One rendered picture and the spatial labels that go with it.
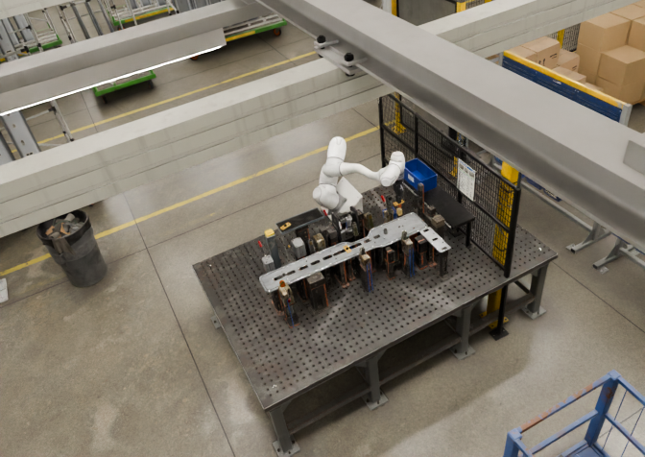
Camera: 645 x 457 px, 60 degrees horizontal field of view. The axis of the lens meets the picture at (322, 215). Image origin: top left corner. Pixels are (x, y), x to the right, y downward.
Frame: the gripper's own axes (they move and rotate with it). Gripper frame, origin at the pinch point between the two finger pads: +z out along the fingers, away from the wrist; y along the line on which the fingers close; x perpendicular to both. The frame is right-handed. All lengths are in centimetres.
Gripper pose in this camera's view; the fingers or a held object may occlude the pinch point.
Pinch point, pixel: (398, 199)
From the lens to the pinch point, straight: 428.4
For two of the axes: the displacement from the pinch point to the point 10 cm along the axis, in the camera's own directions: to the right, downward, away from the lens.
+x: 9.0, -3.5, 2.7
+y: 4.3, 5.4, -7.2
